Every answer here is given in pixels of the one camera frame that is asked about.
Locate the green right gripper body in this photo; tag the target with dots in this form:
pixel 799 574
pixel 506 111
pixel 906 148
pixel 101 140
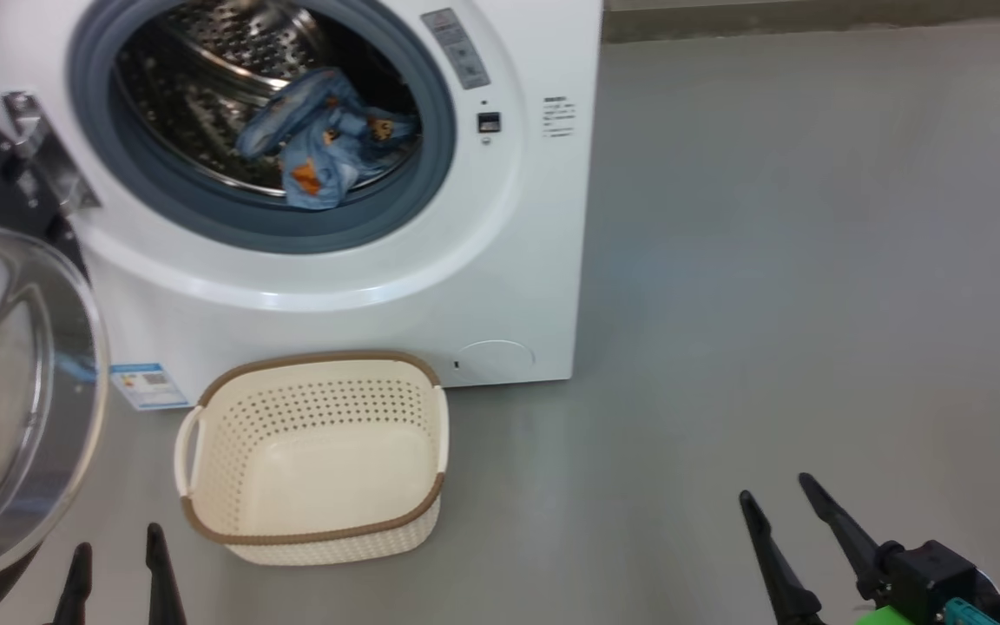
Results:
pixel 886 617

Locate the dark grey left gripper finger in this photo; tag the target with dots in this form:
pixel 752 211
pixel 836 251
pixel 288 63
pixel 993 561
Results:
pixel 76 599
pixel 163 590

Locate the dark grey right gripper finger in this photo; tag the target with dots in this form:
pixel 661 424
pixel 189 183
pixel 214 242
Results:
pixel 851 542
pixel 786 590

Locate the black round glass washer door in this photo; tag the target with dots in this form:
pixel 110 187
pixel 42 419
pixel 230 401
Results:
pixel 23 391

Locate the blue bear print garment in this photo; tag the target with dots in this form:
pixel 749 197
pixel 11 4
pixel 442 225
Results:
pixel 335 165

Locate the white front-load washing machine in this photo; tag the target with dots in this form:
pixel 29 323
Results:
pixel 335 304

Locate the metal door hinge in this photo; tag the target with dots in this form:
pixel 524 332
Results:
pixel 49 156

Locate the stainless steel washing machine drum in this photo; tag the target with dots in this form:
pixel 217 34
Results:
pixel 187 87

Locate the black door lock socket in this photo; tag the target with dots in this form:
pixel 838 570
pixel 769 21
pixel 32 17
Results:
pixel 489 122

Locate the cream perforated laundry basket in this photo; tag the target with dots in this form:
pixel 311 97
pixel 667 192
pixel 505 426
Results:
pixel 326 486

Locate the blue energy label sticker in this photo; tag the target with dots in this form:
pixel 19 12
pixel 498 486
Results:
pixel 149 387

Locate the round white filter cover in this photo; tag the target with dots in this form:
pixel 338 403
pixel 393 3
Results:
pixel 496 360

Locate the grey warning label sticker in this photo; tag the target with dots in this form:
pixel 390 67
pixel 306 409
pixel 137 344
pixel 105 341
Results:
pixel 457 48

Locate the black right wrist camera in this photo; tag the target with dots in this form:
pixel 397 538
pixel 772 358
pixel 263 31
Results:
pixel 925 573

